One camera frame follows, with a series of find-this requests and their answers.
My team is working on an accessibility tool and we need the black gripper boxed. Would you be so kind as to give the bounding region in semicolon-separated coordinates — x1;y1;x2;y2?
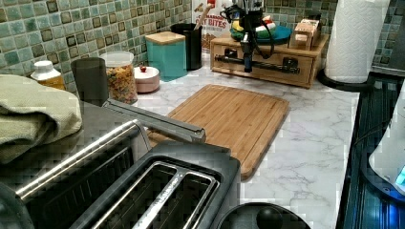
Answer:
220;0;264;73

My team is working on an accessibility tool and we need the wooden drawer with black handle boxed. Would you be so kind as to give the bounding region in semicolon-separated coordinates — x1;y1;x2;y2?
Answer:
211;44;320;88

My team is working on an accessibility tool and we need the wooden drawer cabinet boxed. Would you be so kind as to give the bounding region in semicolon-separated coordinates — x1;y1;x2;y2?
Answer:
210;34;329;80

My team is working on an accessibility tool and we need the plush watermelon slice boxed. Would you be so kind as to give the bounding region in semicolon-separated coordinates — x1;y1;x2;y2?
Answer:
256;16;276;39

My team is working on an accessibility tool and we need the blue plate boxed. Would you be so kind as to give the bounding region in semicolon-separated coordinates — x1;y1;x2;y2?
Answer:
229;25;293;45

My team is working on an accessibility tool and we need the cereal box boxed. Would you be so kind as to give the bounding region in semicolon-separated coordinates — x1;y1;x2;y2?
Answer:
191;0;233;52

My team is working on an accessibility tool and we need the wooden spoon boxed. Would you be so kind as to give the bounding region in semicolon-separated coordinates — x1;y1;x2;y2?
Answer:
194;3;215;31

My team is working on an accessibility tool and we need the black utensil holder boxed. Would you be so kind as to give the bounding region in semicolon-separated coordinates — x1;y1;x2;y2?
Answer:
170;23;202;71

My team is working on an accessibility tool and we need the wooden knife block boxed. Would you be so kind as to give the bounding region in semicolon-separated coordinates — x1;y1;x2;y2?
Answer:
288;19;321;51

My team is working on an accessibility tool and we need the bamboo cutting board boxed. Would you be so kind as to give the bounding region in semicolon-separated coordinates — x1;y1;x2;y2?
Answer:
168;84;289;180

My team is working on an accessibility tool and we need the teal canister with wooden lid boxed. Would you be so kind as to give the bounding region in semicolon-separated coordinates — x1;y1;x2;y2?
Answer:
145;31;187;82

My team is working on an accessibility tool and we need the pink lidded sugar bowl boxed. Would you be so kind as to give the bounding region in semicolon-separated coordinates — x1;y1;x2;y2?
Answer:
134;66;160;94

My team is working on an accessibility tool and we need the paper towel roll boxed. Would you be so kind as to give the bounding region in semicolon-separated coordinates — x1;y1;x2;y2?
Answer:
325;0;390;83

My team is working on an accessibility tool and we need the clear cereal jar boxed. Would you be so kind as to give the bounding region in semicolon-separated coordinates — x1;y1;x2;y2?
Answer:
100;51;138;104

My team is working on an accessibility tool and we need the black two-slot toaster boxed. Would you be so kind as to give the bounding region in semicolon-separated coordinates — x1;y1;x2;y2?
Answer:
69;141;241;229

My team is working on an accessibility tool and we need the dark grey cup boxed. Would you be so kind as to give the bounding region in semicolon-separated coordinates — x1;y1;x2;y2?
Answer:
71;57;109;107

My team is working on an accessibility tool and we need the black pot lid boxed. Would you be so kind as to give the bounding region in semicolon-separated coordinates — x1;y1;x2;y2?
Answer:
216;202;310;229

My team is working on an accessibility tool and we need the white lidded spice bottle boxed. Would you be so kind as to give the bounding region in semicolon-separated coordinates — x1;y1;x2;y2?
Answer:
31;60;65;90

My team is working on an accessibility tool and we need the green folded towel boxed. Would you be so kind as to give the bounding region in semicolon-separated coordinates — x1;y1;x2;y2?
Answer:
0;74;82;164

